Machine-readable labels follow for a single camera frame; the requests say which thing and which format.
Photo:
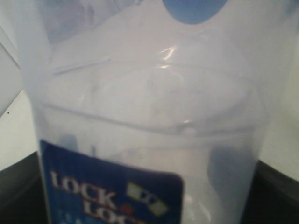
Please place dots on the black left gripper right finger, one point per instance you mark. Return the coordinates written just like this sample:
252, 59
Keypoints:
273, 198

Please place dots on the clear plastic container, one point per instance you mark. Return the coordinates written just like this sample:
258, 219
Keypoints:
142, 119

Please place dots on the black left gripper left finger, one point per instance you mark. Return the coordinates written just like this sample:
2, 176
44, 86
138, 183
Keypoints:
21, 193

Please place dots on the white backdrop curtain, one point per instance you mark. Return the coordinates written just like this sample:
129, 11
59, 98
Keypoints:
10, 77

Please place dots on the blue container lid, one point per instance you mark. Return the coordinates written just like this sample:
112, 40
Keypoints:
193, 11

